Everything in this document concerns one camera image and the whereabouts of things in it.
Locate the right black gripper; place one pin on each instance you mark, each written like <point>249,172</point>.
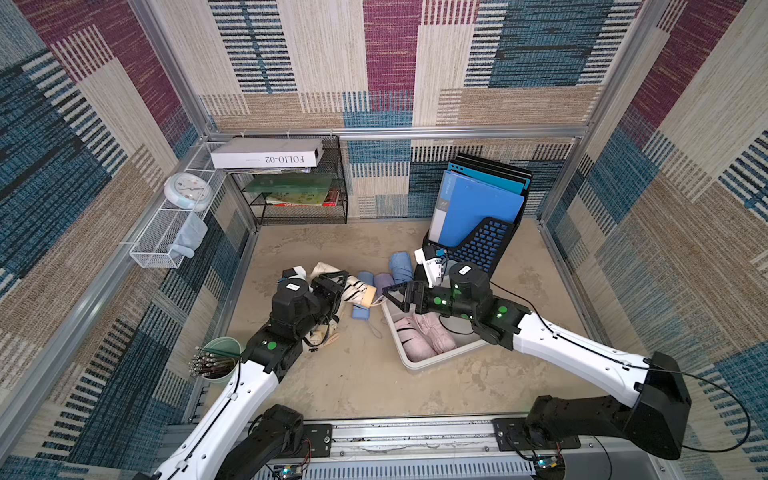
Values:
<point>417,297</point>

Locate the black wire shelf rack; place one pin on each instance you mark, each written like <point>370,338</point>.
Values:
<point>303,196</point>

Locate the light blue folded umbrella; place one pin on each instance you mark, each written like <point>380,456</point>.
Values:
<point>366,277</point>

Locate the light blue cloth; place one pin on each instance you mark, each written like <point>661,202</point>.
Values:
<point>188,238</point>

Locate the white plastic storage box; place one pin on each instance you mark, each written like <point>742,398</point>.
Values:
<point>466,340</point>

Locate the green book on shelf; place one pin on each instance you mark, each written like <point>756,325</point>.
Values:
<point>300,183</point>

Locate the cream striped umbrella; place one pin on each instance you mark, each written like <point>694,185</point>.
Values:
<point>354,290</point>

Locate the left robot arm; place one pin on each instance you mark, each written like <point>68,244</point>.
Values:
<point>213,450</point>

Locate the white folio box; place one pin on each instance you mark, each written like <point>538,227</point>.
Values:
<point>252,153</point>

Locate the white wire wall basket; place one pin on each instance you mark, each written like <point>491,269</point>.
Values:
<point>150,248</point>

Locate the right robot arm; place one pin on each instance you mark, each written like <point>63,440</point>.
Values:
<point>645,399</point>

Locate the green pen cup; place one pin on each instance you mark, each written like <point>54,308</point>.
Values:
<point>217,360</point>

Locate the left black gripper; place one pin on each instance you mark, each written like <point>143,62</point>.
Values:
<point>331,292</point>

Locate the black mesh file holder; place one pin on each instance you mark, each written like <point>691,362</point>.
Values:
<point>484,246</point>

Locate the white round clock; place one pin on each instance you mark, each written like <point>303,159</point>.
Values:
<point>188,192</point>

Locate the lavender folded umbrella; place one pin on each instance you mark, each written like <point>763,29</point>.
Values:
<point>383,281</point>

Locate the pink umbrella with black strap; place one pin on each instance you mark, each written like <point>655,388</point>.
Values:
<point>415,345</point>

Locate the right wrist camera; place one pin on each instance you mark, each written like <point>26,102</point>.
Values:
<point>433,261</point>

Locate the teal file folder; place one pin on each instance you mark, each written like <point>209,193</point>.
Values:
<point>505,181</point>

